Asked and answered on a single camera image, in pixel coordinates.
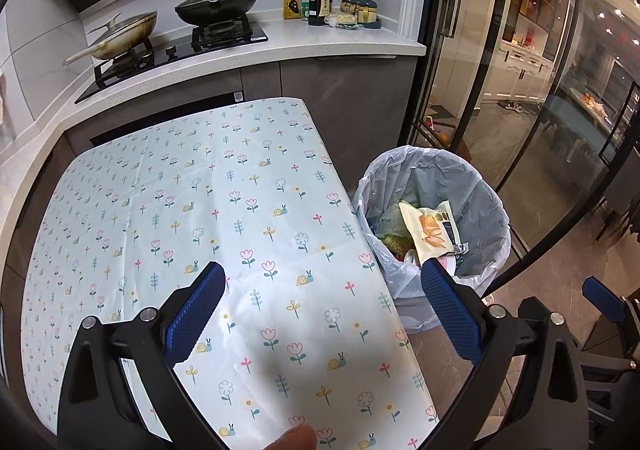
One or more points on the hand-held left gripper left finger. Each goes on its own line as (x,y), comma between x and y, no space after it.
(195,315)

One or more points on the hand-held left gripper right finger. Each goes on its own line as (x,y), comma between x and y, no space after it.
(450,310)

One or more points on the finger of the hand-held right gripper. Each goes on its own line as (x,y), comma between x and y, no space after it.
(602,300)
(532,306)

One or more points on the white paper cup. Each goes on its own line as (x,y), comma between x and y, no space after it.
(446,262)

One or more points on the white orange snack packet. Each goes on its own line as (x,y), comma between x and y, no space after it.
(430,230)

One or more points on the white-lined waste bin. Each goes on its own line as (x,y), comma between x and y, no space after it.
(450,170)

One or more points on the person's left hand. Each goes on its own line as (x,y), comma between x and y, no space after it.
(295,439)

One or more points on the floral tablecloth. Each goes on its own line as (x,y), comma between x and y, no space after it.
(225,155)

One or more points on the teal dining table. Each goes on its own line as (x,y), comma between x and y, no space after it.
(570,122)

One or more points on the pair of shoes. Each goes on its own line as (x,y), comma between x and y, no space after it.
(515,106)

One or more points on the white sideboard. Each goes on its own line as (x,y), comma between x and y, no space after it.
(520,75)

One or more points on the grey kitchen cabinet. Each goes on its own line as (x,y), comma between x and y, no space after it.
(350,95)

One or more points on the black gas stove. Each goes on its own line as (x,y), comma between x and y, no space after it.
(160,61)

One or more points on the wok with glass lid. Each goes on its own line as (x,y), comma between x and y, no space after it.
(127,32)

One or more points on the white food packet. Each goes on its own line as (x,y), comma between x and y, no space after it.
(340,20)

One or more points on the black lidded pan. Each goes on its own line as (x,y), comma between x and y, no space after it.
(215,5)

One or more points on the spice jar set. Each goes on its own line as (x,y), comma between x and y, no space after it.
(360,10)

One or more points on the small green bottle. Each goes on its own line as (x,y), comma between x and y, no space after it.
(305,12)

